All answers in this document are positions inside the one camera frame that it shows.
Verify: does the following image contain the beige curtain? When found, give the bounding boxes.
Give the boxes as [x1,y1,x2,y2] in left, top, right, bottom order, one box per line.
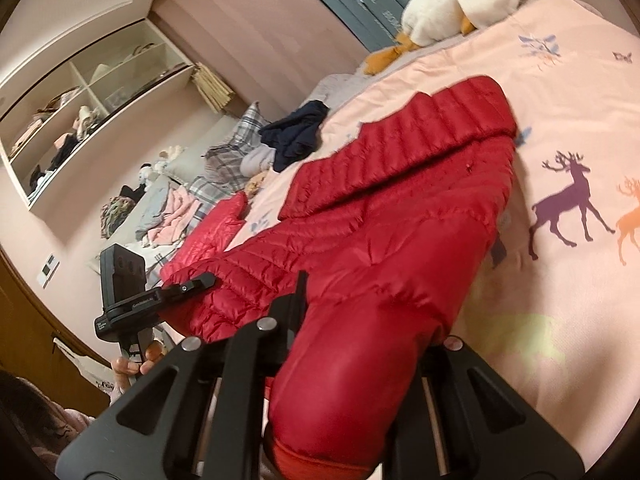
[149,0,368,120]

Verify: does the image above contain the grey plaid pillow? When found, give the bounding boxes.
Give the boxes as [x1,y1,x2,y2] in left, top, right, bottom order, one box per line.
[186,102,268,205]

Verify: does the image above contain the pink garment on pile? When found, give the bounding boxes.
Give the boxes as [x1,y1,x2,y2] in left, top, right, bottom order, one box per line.
[145,186,201,247]

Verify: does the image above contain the white goose plush toy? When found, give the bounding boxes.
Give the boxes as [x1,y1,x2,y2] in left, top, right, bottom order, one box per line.
[363,0,521,76]

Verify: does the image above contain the beige curtain tassel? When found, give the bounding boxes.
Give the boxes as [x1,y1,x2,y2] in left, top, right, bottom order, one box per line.
[192,63,235,113]

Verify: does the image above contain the navy blue folded garment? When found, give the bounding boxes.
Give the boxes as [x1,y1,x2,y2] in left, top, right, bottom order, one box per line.
[259,100,329,172]

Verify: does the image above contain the white wall shelf unit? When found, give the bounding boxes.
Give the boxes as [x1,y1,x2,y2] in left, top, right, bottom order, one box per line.
[1,20,193,211]

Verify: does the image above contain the person's left hand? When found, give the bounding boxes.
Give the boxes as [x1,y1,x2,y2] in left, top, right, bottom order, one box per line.
[111,340,165,393]

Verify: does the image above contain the dark patterned bag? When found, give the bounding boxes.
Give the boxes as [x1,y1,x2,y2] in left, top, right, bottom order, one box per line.
[100,196,136,240]

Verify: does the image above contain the grey folded garment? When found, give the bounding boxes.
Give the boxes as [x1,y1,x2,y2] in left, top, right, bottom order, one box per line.
[240,144,276,179]

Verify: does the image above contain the red puffer down jacket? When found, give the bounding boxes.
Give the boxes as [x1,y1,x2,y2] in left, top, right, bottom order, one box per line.
[165,76,516,479]

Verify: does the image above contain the white wall switch panel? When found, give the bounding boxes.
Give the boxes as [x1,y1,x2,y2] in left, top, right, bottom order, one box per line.
[37,254,60,288]

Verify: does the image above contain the pink deer print duvet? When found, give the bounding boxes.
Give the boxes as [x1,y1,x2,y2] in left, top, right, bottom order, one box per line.
[235,0,639,466]

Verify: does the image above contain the small plush toys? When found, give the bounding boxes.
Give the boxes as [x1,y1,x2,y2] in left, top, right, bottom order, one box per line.
[138,145,184,186]

